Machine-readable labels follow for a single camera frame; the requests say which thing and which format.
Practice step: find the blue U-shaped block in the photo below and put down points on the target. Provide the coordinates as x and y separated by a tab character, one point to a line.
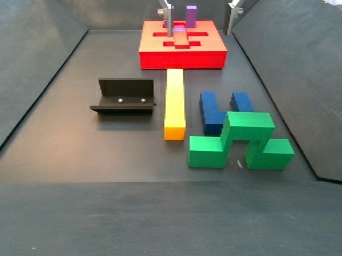
212	116

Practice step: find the green stepped block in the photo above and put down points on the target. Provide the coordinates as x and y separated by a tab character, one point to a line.
266	154

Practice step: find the purple U-shaped block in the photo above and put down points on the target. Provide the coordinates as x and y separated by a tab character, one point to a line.
191	14

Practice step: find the yellow long bar block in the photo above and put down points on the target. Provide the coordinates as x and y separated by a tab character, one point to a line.
175	109

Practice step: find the red slotted base block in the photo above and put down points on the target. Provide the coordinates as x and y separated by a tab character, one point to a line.
194	48

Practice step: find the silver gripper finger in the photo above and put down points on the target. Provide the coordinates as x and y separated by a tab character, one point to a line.
166	12
234	10

